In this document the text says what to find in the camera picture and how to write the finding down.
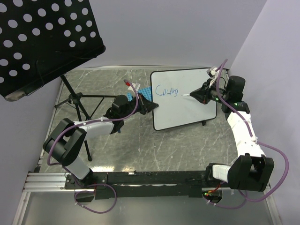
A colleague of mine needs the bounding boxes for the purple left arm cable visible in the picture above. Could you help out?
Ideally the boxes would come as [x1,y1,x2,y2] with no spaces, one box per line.
[46,79,141,214]

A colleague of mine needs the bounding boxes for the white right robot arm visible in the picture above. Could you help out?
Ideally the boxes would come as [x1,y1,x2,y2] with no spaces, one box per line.
[190,76,274,192]

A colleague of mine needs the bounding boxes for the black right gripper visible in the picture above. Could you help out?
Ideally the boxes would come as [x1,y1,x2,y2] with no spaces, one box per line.
[189,78,229,105]

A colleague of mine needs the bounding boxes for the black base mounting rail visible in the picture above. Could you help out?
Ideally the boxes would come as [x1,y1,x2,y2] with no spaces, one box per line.
[65,171,221,200]

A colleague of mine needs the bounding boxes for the aluminium extrusion frame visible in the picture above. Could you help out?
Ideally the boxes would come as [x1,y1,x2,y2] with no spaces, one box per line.
[13,79,71,225]

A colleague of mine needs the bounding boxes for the white whiteboard black frame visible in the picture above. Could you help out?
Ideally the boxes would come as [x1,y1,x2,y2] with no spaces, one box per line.
[150,68,217,131]

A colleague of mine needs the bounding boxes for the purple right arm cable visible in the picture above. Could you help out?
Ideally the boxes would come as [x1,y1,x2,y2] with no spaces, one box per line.
[206,58,290,209]

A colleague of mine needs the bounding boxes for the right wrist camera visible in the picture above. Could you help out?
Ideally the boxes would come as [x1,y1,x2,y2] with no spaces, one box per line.
[207,67,220,87]

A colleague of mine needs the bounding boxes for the blue studded building plate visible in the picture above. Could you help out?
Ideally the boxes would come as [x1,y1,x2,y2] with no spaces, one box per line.
[127,87,152,101]

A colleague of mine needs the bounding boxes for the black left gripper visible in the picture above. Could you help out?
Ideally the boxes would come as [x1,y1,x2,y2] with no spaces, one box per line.
[121,93,158,120]

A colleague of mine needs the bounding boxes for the black tripod stand legs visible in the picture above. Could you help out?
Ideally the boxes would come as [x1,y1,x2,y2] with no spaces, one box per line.
[54,74,118,162]

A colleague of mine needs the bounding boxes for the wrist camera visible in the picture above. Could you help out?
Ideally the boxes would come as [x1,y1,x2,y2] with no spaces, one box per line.
[207,67,220,87]
[125,80,141,94]

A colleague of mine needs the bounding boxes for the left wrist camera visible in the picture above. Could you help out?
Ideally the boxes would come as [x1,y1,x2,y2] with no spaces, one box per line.
[125,80,141,94]

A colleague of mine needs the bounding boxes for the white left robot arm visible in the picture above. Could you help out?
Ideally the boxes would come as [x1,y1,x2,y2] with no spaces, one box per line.
[43,93,159,188]

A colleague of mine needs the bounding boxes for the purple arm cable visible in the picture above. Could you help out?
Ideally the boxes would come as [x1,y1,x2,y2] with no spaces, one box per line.
[206,58,290,209]
[46,79,141,214]

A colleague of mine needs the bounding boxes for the black perforated music stand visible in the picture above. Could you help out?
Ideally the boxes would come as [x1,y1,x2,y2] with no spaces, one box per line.
[0,0,106,102]

